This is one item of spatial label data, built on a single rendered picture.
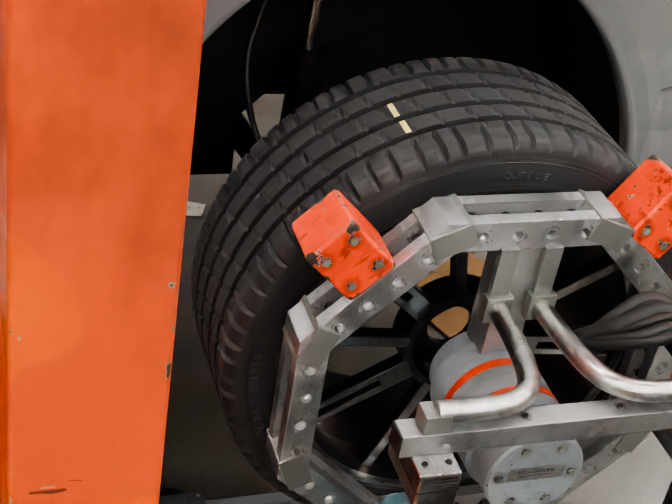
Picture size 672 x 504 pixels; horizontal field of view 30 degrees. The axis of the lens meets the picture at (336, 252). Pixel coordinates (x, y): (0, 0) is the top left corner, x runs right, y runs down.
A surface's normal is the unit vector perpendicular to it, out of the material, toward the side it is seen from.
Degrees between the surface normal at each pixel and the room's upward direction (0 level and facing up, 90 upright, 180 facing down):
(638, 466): 0
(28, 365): 90
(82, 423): 90
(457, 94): 6
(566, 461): 90
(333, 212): 45
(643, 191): 55
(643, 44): 90
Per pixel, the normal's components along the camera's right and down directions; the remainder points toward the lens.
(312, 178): -0.55, -0.55
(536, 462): 0.29, 0.58
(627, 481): 0.15, -0.81
